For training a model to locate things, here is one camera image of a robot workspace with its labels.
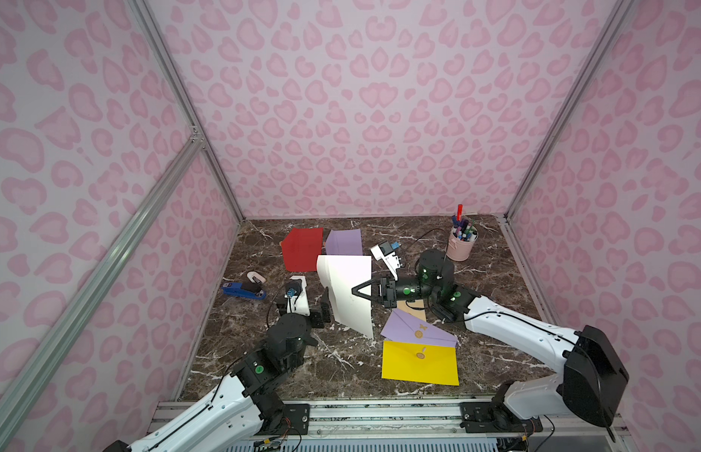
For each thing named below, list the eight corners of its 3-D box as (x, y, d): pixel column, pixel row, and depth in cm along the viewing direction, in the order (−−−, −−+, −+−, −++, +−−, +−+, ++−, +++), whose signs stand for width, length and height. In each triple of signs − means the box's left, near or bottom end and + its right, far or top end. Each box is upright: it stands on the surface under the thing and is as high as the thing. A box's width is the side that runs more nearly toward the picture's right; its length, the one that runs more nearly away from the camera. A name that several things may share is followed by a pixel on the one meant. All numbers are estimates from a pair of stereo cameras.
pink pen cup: (445, 261, 108) (454, 239, 98) (442, 247, 112) (450, 224, 102) (469, 261, 108) (480, 238, 98) (465, 247, 112) (475, 224, 102)
